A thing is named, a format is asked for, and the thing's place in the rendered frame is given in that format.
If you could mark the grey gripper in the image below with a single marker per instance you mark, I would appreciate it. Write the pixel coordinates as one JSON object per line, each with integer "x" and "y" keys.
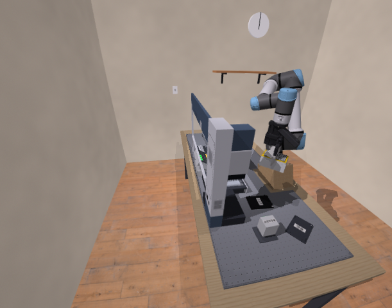
{"x": 274, "y": 139}

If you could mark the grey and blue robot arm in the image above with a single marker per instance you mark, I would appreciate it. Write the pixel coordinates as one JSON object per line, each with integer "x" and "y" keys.
{"x": 287, "y": 106}

